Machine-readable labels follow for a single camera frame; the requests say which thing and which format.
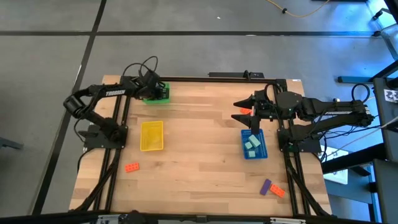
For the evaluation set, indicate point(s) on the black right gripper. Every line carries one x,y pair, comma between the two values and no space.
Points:
264,105

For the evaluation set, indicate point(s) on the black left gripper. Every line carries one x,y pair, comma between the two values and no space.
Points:
152,87

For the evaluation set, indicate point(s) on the orange studded toy brick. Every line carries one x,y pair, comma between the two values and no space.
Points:
245,110
277,190
132,167

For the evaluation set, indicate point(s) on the large teal foam block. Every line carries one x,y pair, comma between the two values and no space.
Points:
254,141

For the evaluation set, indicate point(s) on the purple block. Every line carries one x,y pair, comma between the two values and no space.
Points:
265,187

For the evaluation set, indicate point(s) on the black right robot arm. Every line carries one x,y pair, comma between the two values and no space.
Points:
335,112

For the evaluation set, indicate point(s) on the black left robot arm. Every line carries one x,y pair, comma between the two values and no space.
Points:
115,92

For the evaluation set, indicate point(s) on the green plastic basket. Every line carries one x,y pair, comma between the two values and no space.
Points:
157,101

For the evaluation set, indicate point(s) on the blue plastic basket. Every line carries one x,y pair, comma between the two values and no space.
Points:
261,154

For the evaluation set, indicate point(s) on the yellow plastic basket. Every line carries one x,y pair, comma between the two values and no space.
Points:
151,137

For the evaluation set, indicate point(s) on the dark blue floor bar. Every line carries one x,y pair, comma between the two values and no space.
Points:
354,79

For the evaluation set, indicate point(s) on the black diagonal beam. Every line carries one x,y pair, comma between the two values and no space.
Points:
351,159

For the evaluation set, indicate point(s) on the black and white marker tag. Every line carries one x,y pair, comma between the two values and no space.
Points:
391,96

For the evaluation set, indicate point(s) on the grey cabinet with tag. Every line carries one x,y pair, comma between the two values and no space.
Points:
388,146

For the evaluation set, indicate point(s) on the grey furniture foot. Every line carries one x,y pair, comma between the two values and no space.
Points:
9,143

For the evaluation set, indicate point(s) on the black overhead beam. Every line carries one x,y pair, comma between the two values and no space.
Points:
62,217

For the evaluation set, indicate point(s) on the plain grey cabinet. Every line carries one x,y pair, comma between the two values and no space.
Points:
387,193

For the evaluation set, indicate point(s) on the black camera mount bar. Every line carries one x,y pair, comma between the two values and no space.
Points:
230,75

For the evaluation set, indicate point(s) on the black aluminium table frame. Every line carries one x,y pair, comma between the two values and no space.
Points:
202,80

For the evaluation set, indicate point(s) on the silver metal bracket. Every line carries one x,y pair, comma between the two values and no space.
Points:
107,217
287,221

